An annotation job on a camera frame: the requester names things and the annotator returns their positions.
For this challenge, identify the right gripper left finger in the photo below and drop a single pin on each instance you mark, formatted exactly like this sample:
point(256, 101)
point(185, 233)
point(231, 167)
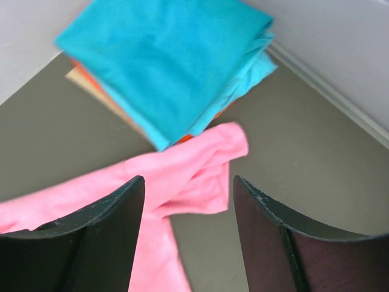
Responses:
point(90, 249)

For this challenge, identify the folded beige t shirt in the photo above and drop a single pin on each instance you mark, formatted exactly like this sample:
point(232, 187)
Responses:
point(82, 78)

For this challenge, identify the folded turquoise t shirt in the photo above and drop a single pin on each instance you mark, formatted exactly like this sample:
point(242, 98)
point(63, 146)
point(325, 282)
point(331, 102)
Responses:
point(172, 66)

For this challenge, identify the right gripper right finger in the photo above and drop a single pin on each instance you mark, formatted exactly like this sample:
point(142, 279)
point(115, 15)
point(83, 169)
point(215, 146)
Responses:
point(284, 250)

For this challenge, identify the pink t shirt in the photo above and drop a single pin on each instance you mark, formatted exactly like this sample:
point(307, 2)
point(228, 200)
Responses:
point(192, 177)

